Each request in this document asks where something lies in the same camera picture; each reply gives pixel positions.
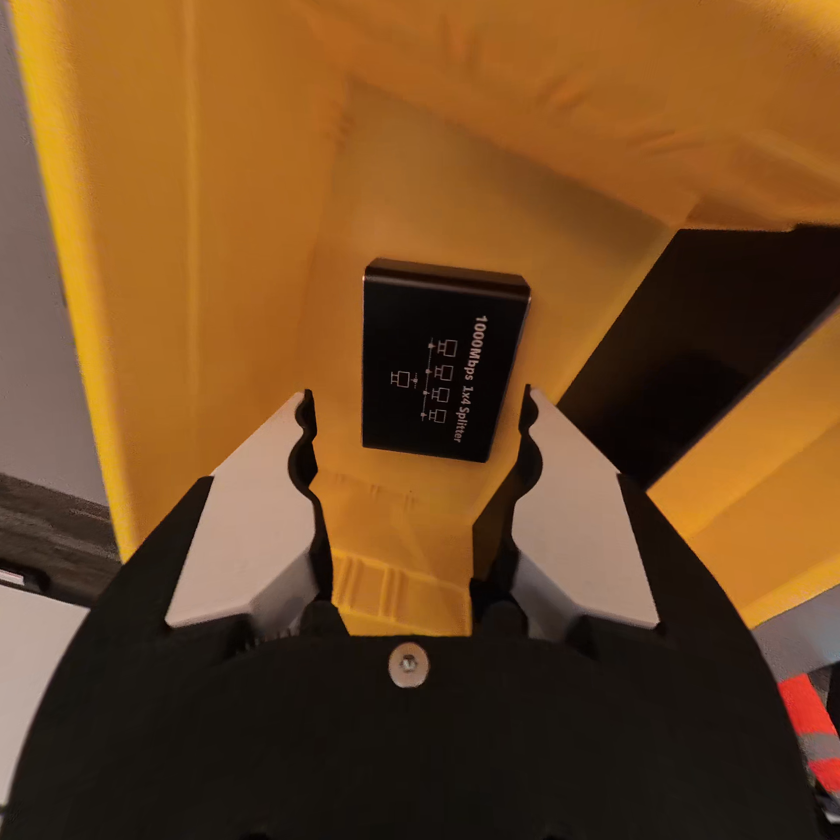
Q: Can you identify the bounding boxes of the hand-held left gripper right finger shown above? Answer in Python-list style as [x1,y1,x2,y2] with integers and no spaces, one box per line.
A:
[471,386,659,634]

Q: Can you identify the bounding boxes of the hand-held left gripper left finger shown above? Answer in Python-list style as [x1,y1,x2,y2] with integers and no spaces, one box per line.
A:
[164,390,332,627]

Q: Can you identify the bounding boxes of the black ethernet splitter box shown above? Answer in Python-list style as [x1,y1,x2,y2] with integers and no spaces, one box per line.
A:
[361,258,531,463]

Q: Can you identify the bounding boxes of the yellow plastic bin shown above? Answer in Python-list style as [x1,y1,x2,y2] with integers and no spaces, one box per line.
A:
[10,0,840,637]

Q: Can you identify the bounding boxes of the orange striped safety cone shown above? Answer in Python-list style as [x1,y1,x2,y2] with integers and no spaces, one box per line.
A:
[777,675,840,788]

